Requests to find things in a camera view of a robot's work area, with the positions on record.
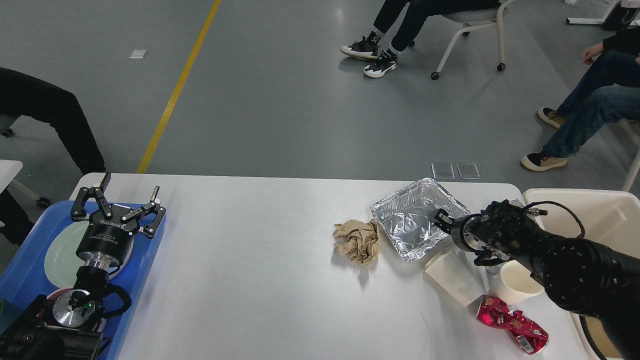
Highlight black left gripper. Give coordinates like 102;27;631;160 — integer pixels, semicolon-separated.
69;173;167;268

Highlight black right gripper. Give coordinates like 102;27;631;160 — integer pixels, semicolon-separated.
429;208;485;253

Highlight aluminium foil tray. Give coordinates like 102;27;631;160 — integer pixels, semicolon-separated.
370;178;471;263

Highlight green plate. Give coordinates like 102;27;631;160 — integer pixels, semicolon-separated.
44;220;135;290

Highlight pink mug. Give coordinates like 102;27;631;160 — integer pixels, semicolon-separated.
46;287;73;301

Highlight brown paper bag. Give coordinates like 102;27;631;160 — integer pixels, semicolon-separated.
579;316;622;360

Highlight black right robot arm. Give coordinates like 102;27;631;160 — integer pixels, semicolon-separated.
429;200;640;360

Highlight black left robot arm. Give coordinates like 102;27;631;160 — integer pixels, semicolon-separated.
1;173;167;360

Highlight pink plate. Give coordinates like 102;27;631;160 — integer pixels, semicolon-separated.
109;240;135;281

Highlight floor socket plate left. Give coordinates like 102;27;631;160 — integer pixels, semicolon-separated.
430;162;457;181

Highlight floor socket plate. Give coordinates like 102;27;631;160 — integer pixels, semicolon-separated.
456;162;482;180
430;162;457;181

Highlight floor socket plate right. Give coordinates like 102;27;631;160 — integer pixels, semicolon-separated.
456;162;482;180

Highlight crumpled brown paper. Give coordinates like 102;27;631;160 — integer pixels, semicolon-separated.
333;219;381;265

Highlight upright white paper cup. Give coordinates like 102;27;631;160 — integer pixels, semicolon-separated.
487;260;545;306

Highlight blue plastic tray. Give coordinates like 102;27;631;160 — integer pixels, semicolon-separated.
0;200;166;360

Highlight seated person in black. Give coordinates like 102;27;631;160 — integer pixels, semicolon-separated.
0;67;107;246

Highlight red foil wrapper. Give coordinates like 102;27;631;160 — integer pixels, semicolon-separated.
477;295;549;355

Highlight white paper on floor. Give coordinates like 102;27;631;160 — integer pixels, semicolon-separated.
128;48;148;60

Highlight beige plastic bin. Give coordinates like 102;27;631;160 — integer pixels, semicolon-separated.
523;188;640;360

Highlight white office chair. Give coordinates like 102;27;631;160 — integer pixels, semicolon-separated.
430;0;513;80

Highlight person in blue jeans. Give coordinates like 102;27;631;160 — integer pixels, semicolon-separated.
519;27;640;173

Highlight walking person black trousers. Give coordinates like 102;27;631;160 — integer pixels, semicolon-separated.
339;0;499;78

